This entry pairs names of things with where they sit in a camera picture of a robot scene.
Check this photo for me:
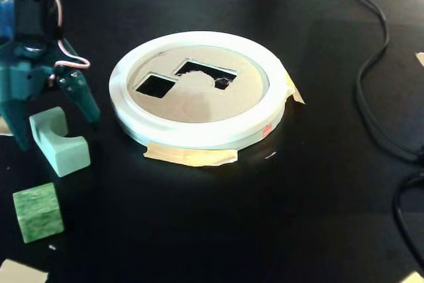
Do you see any light green U block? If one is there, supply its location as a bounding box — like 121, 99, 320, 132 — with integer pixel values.
28, 106, 91, 178

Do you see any teal gripper black servo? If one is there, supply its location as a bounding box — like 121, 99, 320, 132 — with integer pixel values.
0, 0, 101, 129

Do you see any black cable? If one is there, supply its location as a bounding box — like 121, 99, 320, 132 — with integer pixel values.
392, 172, 424, 264
162, 0, 424, 164

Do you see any dark green wooden cube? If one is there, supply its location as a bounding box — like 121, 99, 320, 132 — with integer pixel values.
12, 182, 65, 244

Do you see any cardboard lid with cutouts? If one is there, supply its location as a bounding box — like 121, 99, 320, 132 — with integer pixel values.
127, 45, 269, 124

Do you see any short beige masking tape strip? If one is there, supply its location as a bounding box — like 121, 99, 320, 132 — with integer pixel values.
284, 74, 306, 105

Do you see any long beige masking tape strip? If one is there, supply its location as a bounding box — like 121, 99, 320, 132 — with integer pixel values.
142, 142, 239, 167

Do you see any white round shape-sorter board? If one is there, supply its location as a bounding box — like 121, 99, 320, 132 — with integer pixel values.
108, 30, 294, 150

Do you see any pink white servo wire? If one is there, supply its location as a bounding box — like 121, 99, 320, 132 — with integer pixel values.
48, 0, 91, 87

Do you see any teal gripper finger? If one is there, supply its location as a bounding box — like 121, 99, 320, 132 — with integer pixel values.
0, 95, 34, 152

